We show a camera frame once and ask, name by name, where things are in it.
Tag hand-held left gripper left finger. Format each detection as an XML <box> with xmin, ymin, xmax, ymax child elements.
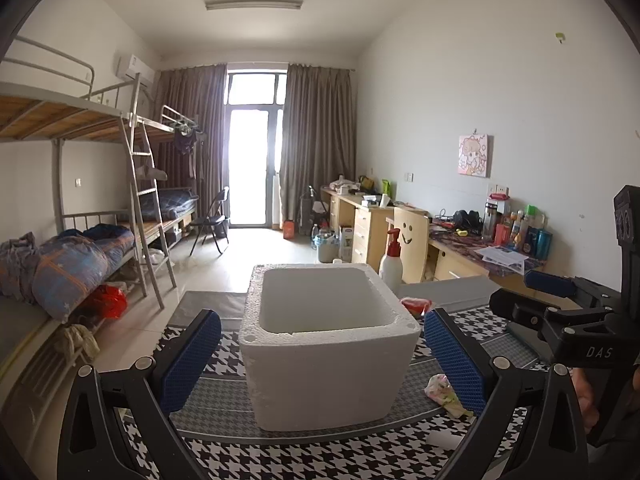
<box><xmin>57</xmin><ymin>310</ymin><xmax>222</xmax><ymax>480</ymax></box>

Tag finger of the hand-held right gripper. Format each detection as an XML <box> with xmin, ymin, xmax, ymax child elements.
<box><xmin>489</xmin><ymin>288</ymin><xmax>613</xmax><ymax>333</ymax></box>
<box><xmin>525</xmin><ymin>270</ymin><xmax>621</xmax><ymax>308</ymax></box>

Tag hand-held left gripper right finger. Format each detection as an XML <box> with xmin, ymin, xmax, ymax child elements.
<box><xmin>424</xmin><ymin>308</ymin><xmax>591</xmax><ymax>480</ymax></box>

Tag white foam box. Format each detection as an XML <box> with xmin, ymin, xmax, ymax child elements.
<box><xmin>238</xmin><ymin>261</ymin><xmax>422</xmax><ymax>432</ymax></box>

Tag person's right hand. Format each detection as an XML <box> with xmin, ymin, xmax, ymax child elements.
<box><xmin>572</xmin><ymin>367</ymin><xmax>601</xmax><ymax>431</ymax></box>

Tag crumpled floral wrapper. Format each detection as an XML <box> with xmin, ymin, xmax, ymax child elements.
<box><xmin>424</xmin><ymin>374</ymin><xmax>473</xmax><ymax>418</ymax></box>

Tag printed paper sheets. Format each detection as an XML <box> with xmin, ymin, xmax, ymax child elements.
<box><xmin>474</xmin><ymin>245</ymin><xmax>530</xmax><ymax>276</ymax></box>

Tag row of toiletry bottles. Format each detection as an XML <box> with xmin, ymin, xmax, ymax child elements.
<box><xmin>482</xmin><ymin>197</ymin><xmax>553</xmax><ymax>260</ymax></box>

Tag red snack packet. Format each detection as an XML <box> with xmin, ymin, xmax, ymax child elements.
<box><xmin>400</xmin><ymin>296</ymin><xmax>436</xmax><ymax>317</ymax></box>

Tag white tissue piece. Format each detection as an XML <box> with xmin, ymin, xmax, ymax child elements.
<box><xmin>427</xmin><ymin>430</ymin><xmax>466</xmax><ymax>448</ymax></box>

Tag wooden desk with printed cover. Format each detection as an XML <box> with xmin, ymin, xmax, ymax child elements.
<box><xmin>427</xmin><ymin>217</ymin><xmax>558</xmax><ymax>306</ymax></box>

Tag red plastic bag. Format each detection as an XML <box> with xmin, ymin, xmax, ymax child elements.
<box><xmin>92</xmin><ymin>284</ymin><xmax>128</xmax><ymax>318</ymax></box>

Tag black headphones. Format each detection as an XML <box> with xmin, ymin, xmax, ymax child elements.
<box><xmin>452</xmin><ymin>209</ymin><xmax>483</xmax><ymax>231</ymax></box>

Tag white pump bottle red cap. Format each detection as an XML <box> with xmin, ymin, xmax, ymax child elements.
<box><xmin>378</xmin><ymin>228</ymin><xmax>405</xmax><ymax>297</ymax></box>

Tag beige cloth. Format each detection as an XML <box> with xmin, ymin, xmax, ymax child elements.
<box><xmin>52</xmin><ymin>324</ymin><xmax>101</xmax><ymax>366</ymax></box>

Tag wooden chair with smiley face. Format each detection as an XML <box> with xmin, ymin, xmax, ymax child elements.
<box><xmin>386</xmin><ymin>207</ymin><xmax>432</xmax><ymax>285</ymax></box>

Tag black folding chair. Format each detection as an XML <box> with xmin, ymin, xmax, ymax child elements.
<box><xmin>189</xmin><ymin>186</ymin><xmax>231</xmax><ymax>257</ymax></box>

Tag houndstooth tablecloth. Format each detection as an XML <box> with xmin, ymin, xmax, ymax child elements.
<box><xmin>107</xmin><ymin>276</ymin><xmax>601</xmax><ymax>480</ymax></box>

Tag blue orange checked quilt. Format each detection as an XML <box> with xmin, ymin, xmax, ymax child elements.
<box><xmin>32</xmin><ymin>225</ymin><xmax>136</xmax><ymax>322</ymax></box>

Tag dark blue blanket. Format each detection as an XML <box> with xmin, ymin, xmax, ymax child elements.
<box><xmin>57</xmin><ymin>224</ymin><xmax>133</xmax><ymax>241</ymax></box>

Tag blue checked mattress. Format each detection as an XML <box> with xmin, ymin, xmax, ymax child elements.
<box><xmin>137</xmin><ymin>187</ymin><xmax>198</xmax><ymax>221</ymax></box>

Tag grey bucket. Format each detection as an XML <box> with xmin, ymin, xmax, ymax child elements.
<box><xmin>317</xmin><ymin>232</ymin><xmax>341</xmax><ymax>263</ymax></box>

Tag metal bunk ladder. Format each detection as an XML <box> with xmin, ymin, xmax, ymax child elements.
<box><xmin>120</xmin><ymin>80</ymin><xmax>178</xmax><ymax>309</ymax></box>

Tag black trolley bag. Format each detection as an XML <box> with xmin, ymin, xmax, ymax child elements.
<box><xmin>300</xmin><ymin>187</ymin><xmax>321</xmax><ymax>236</ymax></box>

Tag grey checked cloth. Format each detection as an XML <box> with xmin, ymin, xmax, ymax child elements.
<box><xmin>0</xmin><ymin>232</ymin><xmax>43</xmax><ymax>306</ymax></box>

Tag glass balcony door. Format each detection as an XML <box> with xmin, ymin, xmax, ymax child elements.
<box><xmin>226</xmin><ymin>71</ymin><xmax>288</xmax><ymax>228</ymax></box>

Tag dark hanging clothes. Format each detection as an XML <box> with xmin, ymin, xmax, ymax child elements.
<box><xmin>172</xmin><ymin>127</ymin><xmax>198</xmax><ymax>157</ymax></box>

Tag brown curtain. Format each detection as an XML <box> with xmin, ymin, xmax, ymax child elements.
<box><xmin>155</xmin><ymin>63</ymin><xmax>228</xmax><ymax>221</ymax></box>
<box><xmin>280</xmin><ymin>63</ymin><xmax>357</xmax><ymax>233</ymax></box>

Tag metal bunk bed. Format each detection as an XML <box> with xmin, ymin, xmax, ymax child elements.
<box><xmin>135</xmin><ymin>105</ymin><xmax>203</xmax><ymax>251</ymax></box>
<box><xmin>0</xmin><ymin>35</ymin><xmax>178</xmax><ymax>331</ymax></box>

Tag white air conditioner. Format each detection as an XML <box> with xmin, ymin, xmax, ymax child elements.
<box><xmin>116</xmin><ymin>54</ymin><xmax>155</xmax><ymax>83</ymax></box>

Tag ceiling tube light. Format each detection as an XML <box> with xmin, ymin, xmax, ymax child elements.
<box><xmin>204</xmin><ymin>0</ymin><xmax>304</xmax><ymax>11</ymax></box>

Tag pink cartoon wall picture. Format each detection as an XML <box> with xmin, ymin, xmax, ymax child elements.
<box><xmin>457</xmin><ymin>134</ymin><xmax>494</xmax><ymax>178</ymax></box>

